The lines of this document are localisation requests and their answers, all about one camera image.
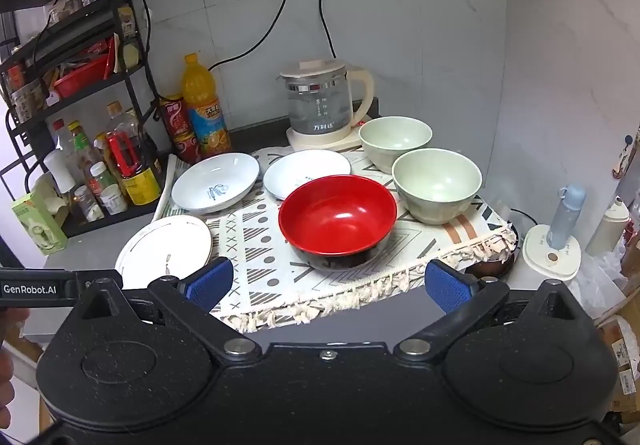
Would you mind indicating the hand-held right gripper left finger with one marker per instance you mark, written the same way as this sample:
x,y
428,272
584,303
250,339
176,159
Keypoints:
x,y
210,284

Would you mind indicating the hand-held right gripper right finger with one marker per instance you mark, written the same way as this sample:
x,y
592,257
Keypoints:
x,y
446,289

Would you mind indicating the brown-rimmed white plate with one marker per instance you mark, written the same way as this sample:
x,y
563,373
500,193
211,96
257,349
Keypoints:
x,y
162,245

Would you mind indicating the large blue-rimmed white plate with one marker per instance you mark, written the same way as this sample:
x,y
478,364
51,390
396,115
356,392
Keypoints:
x,y
215,182

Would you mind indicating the dark brown round pot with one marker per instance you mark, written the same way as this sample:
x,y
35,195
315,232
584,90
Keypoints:
x,y
492,265

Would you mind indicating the patterned white plate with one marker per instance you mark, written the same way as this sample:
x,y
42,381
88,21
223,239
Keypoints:
x,y
255,250

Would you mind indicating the green cardboard box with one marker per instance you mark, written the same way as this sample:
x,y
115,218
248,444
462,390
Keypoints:
x,y
37,225

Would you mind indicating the glass jar with white powder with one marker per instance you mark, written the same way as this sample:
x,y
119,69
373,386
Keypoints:
x,y
89,205

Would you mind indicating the white round appliance base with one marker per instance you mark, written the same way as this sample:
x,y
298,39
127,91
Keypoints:
x,y
540,260

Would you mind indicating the pale green bowl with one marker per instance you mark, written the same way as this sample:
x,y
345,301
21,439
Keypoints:
x,y
395,137
436,185

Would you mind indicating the white plastic jar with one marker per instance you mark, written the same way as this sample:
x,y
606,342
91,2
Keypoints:
x,y
114,201

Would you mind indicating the red bowl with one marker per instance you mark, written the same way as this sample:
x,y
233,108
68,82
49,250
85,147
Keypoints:
x,y
335,217

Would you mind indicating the red drink can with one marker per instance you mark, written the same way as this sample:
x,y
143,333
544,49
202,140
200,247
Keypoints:
x,y
176,117
186,149

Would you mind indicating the light blue bottle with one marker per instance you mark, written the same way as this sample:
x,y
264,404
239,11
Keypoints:
x,y
565,215

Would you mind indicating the small blue-rimmed white plate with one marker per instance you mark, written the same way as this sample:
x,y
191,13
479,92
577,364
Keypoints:
x,y
295,172

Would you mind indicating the clear plastic bag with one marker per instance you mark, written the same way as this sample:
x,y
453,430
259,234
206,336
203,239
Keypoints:
x,y
597,277

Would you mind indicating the black metal shelf rack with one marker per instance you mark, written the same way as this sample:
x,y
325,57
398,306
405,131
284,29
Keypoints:
x,y
37,122

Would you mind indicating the orange juice bottle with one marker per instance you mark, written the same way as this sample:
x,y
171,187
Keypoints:
x,y
206,115

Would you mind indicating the cream kettle base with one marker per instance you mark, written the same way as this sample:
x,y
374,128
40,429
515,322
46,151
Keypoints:
x,y
305,140

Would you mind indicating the cream white bottle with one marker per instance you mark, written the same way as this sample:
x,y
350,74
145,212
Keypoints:
x,y
607,227

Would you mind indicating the glass jar with metal lid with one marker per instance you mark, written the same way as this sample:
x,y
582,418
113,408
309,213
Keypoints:
x,y
317,100

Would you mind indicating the red plastic basket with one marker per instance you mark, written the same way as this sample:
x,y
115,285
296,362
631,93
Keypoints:
x,y
82,75

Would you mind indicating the row of spice jars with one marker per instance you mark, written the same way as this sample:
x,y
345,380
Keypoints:
x,y
95,0

